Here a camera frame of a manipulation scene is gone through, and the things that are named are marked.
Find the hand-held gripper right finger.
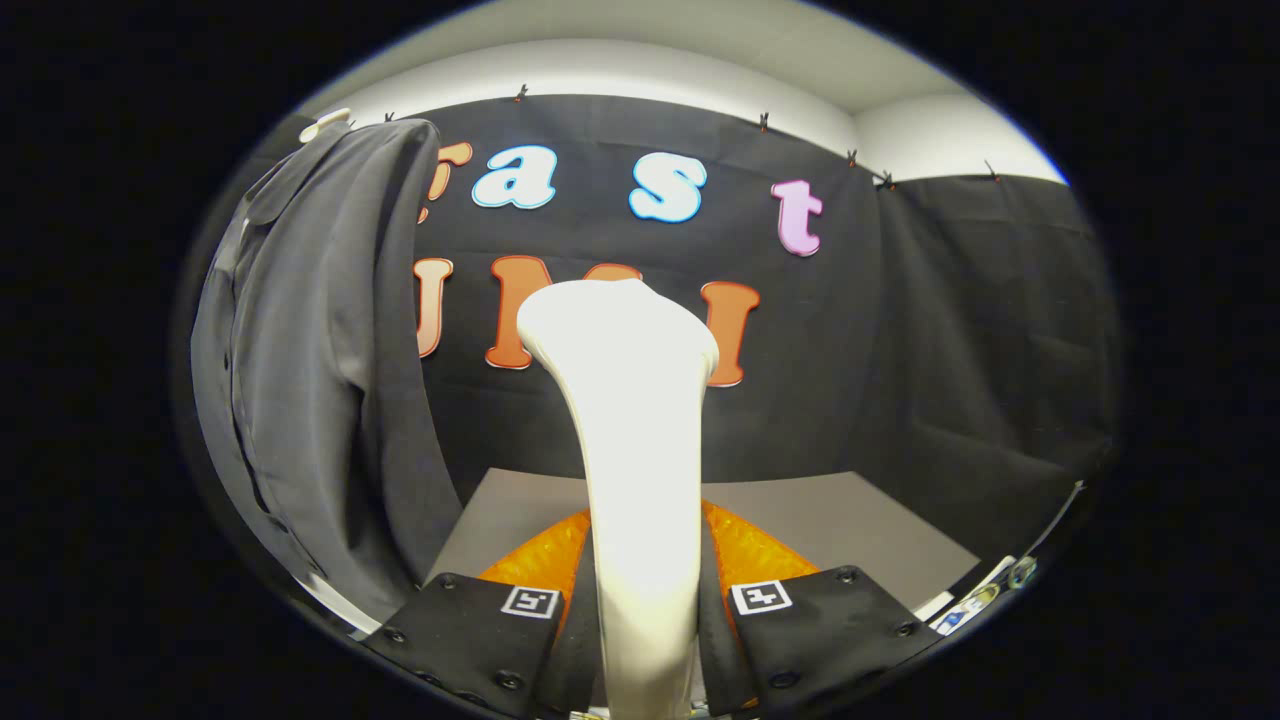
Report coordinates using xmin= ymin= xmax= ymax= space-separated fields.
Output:
xmin=697 ymin=500 xmax=943 ymax=717

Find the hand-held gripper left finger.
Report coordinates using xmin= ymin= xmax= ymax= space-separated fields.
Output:
xmin=362 ymin=508 xmax=601 ymax=719

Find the white garment steamer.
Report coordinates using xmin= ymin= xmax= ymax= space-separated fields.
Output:
xmin=516 ymin=278 xmax=721 ymax=720

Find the grey button shirt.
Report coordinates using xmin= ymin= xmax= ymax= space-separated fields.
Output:
xmin=190 ymin=118 xmax=466 ymax=626

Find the beige cabinet with dark top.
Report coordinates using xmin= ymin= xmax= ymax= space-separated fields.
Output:
xmin=425 ymin=468 xmax=981 ymax=613

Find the white mannequin torso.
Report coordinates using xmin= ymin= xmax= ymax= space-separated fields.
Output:
xmin=290 ymin=108 xmax=383 ymax=637

